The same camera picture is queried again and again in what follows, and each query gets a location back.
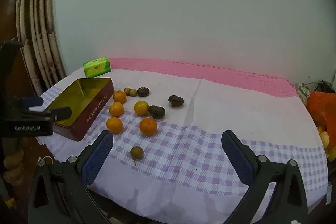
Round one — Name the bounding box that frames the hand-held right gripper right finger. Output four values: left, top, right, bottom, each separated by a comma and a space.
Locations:
221, 130, 309, 224

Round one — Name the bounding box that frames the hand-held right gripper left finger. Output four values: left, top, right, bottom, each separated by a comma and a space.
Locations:
28, 130, 114, 224

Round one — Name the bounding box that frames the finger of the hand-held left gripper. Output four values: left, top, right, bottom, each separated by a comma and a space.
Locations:
26, 106, 72, 122
16, 97, 44, 109

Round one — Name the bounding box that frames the red and gold tin box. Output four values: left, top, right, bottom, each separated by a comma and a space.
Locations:
47, 77, 115, 142

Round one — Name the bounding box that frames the orange mandarin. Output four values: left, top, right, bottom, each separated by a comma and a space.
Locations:
109, 102, 124, 117
139, 118, 158, 137
113, 90, 127, 104
134, 100, 150, 116
106, 117, 123, 134

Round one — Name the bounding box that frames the brown longan with stem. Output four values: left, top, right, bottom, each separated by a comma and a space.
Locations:
130, 146, 144, 165

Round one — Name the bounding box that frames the purple checked tablecloth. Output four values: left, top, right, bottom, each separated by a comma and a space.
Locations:
35, 68, 330, 222

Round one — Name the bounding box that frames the green tissue pack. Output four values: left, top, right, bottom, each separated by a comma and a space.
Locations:
83, 56, 112, 78

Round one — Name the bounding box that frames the crinkled white packaging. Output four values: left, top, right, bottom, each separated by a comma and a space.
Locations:
298, 83, 311, 104

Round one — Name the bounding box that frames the orange plastic bag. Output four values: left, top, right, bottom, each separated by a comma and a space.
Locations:
306, 91, 336, 135

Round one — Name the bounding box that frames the black bag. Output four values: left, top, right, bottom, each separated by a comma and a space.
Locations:
314, 80, 335, 94

